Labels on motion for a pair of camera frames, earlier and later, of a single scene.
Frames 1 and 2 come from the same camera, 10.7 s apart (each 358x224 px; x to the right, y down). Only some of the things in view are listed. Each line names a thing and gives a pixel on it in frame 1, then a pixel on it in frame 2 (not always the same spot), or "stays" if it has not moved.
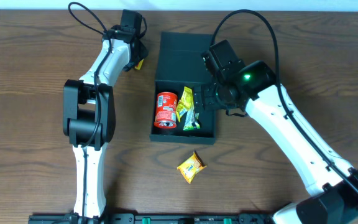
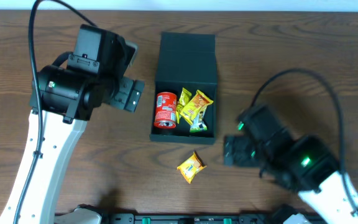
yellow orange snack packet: x=139 y=65 → x=197 y=103
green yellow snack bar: x=191 y=117 → x=199 y=124
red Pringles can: x=166 y=110 stays
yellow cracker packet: x=191 y=167 stays
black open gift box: x=182 y=66 stays
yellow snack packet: x=186 y=102 stays
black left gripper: x=138 y=54 → x=128 y=94
